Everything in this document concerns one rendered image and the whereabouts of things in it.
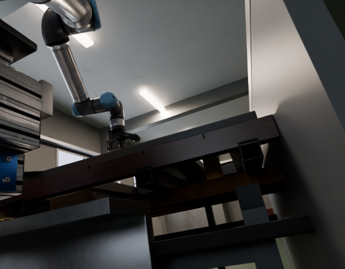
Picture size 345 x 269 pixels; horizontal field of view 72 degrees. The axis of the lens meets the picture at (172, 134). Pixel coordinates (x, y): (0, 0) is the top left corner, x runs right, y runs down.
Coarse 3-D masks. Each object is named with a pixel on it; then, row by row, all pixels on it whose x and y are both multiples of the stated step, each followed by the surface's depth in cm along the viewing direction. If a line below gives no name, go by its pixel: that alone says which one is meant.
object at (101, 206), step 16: (64, 208) 48; (80, 208) 47; (96, 208) 46; (112, 208) 46; (128, 208) 52; (144, 208) 59; (0, 224) 52; (16, 224) 50; (32, 224) 49; (48, 224) 48; (64, 224) 69; (80, 224) 68; (0, 240) 75
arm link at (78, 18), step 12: (36, 0) 59; (48, 0) 61; (60, 0) 67; (72, 0) 73; (84, 0) 86; (60, 12) 74; (72, 12) 78; (84, 12) 85; (96, 12) 90; (60, 24) 91; (72, 24) 88; (84, 24) 88; (96, 24) 92
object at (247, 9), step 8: (248, 0) 50; (328, 0) 58; (336, 0) 59; (344, 0) 59; (248, 8) 53; (328, 8) 61; (336, 8) 61; (344, 8) 62; (248, 16) 55; (336, 16) 64; (344, 16) 64; (248, 24) 58; (336, 24) 67; (344, 24) 67; (248, 32) 60; (344, 32) 71; (248, 40) 64; (248, 48) 67; (248, 56) 71; (248, 64) 75; (248, 72) 80; (248, 80) 86; (248, 88) 92
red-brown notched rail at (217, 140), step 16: (224, 128) 63; (240, 128) 62; (256, 128) 61; (272, 128) 59; (176, 144) 66; (192, 144) 65; (208, 144) 63; (224, 144) 62; (240, 144) 61; (256, 144) 62; (112, 160) 71; (128, 160) 69; (144, 160) 68; (160, 160) 66; (176, 160) 65; (192, 160) 66; (48, 176) 77; (64, 176) 75; (80, 176) 73; (96, 176) 71; (112, 176) 69; (128, 176) 70; (32, 192) 77; (48, 192) 75; (64, 192) 75; (0, 208) 81
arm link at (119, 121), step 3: (111, 120) 122; (114, 120) 122; (117, 120) 122; (120, 120) 122; (123, 120) 124; (111, 123) 122; (114, 123) 121; (117, 123) 121; (120, 123) 121; (123, 123) 123; (111, 126) 122
